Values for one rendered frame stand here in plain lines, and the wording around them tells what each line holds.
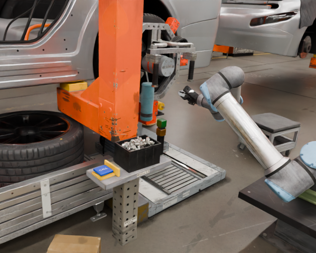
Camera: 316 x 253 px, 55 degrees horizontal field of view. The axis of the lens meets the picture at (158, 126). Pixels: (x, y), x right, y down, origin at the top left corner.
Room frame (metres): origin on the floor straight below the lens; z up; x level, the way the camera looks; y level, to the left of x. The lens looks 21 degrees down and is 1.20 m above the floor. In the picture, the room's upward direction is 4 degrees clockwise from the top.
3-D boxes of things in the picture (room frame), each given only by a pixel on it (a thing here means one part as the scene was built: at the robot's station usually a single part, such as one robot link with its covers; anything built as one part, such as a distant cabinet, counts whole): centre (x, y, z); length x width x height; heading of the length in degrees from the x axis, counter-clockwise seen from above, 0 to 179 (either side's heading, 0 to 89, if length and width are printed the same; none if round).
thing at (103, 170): (1.27, 0.25, 0.47); 0.07 x 0.07 x 0.02; 44
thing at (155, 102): (2.21, 0.11, 0.48); 0.16 x 0.12 x 0.17; 44
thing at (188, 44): (2.16, -0.08, 1.03); 0.19 x 0.18 x 0.11; 44
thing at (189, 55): (2.15, -0.18, 0.93); 0.09 x 0.05 x 0.05; 44
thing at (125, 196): (1.37, 0.15, 0.21); 0.10 x 0.10 x 0.42; 44
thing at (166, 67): (2.13, 0.03, 0.85); 0.21 x 0.14 x 0.14; 44
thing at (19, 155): (1.66, 0.78, 0.39); 0.66 x 0.66 x 0.24
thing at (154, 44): (2.02, 0.07, 1.03); 0.19 x 0.18 x 0.11; 44
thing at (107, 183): (1.39, 0.12, 0.44); 0.43 x 0.17 x 0.03; 134
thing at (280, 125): (2.64, -1.03, 0.17); 0.43 x 0.36 x 0.34; 124
